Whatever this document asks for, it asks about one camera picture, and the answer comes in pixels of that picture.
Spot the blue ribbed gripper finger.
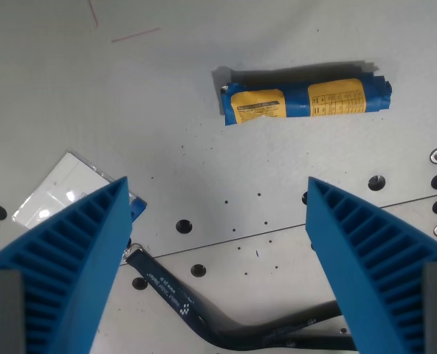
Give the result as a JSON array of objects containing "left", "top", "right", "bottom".
[
  {"left": 305, "top": 176, "right": 437, "bottom": 354},
  {"left": 0, "top": 176, "right": 134, "bottom": 354}
]

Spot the dark blue printed lanyard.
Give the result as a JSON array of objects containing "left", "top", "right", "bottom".
[{"left": 123, "top": 242, "right": 357, "bottom": 352}]

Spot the blue yellow rolled packet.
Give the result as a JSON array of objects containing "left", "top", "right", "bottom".
[{"left": 220, "top": 77, "right": 393, "bottom": 127}]

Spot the clear plastic badge holder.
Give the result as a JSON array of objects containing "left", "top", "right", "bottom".
[{"left": 11, "top": 148, "right": 147, "bottom": 232}]

